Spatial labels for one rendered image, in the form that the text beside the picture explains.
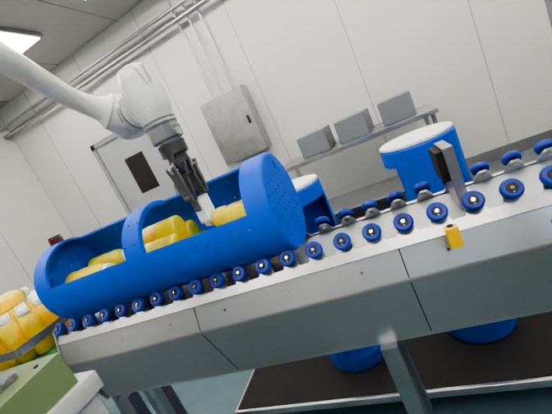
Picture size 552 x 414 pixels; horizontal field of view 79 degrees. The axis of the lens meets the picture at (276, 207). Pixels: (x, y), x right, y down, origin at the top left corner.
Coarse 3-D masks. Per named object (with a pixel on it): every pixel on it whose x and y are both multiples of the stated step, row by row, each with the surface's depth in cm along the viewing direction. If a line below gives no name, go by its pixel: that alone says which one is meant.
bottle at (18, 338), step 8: (8, 320) 119; (0, 328) 117; (8, 328) 117; (16, 328) 119; (0, 336) 117; (8, 336) 117; (16, 336) 118; (24, 336) 120; (8, 344) 117; (16, 344) 118; (32, 352) 121; (16, 360) 119; (24, 360) 119
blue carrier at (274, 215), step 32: (256, 160) 87; (224, 192) 110; (256, 192) 81; (288, 192) 98; (128, 224) 98; (224, 224) 85; (256, 224) 82; (288, 224) 88; (64, 256) 122; (128, 256) 96; (160, 256) 92; (192, 256) 90; (224, 256) 89; (256, 256) 90; (64, 288) 105; (96, 288) 102; (128, 288) 101; (160, 288) 102
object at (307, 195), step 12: (300, 192) 134; (312, 192) 136; (312, 204) 160; (324, 204) 153; (312, 216) 163; (312, 228) 165; (360, 348) 163; (372, 348) 160; (336, 360) 156; (348, 360) 159; (360, 360) 149; (372, 360) 150
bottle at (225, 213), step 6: (234, 204) 92; (240, 204) 91; (216, 210) 92; (222, 210) 91; (228, 210) 90; (234, 210) 90; (240, 210) 89; (210, 216) 93; (216, 216) 91; (222, 216) 90; (228, 216) 90; (234, 216) 89; (240, 216) 89; (210, 222) 93; (216, 222) 92; (222, 222) 91
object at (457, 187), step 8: (440, 144) 81; (448, 144) 77; (432, 152) 80; (440, 152) 77; (448, 152) 76; (432, 160) 84; (440, 160) 77; (448, 160) 76; (456, 160) 76; (440, 168) 78; (448, 168) 77; (456, 168) 76; (440, 176) 80; (448, 176) 78; (456, 176) 77; (448, 184) 84; (456, 184) 77; (464, 184) 77; (456, 192) 78; (464, 192) 77; (456, 200) 82; (464, 208) 79
